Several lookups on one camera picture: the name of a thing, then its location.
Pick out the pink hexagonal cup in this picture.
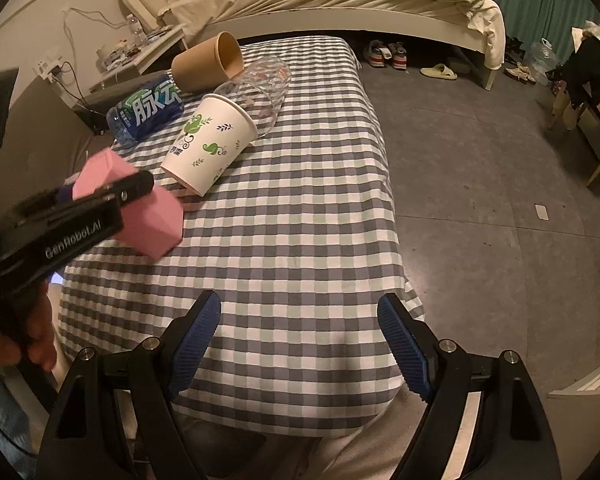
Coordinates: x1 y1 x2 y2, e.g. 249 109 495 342
72 148 184 261

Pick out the white bed frame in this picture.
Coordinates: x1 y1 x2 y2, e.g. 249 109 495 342
122 0 505 89

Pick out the chair with clothes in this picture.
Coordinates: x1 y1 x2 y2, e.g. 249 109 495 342
547 21 600 183

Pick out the dark grey sofa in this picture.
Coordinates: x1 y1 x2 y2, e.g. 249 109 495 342
0 77 171 212

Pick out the grey checked tablecloth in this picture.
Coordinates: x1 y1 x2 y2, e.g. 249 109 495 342
58 36 422 437

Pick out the person's left hand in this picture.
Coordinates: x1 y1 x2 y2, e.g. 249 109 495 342
0 281 57 372

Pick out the white bedside table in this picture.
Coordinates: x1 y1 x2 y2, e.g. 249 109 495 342
90 25 186 93

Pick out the brown kraft paper cup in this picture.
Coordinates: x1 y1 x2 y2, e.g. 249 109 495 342
171 32 245 94

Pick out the clear plastic cup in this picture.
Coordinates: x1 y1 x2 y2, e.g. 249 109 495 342
214 56 291 138

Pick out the white paper scrap on floor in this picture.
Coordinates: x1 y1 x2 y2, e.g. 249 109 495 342
534 204 550 221

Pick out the beige bed sheet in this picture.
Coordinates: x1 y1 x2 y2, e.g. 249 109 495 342
166 0 505 70

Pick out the blue labelled water bottle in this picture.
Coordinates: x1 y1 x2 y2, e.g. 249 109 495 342
106 74 184 148

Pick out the green slipper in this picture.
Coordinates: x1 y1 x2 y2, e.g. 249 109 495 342
419 63 457 80

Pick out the large clear water jug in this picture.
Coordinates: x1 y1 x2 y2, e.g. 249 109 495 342
524 38 560 86

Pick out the wall power strip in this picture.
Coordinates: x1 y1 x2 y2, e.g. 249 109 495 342
32 54 65 80

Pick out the pair of sneakers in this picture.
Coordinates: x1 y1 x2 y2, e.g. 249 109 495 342
364 40 407 70

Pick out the white paper cup green print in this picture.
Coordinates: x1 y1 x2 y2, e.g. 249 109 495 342
161 93 257 196

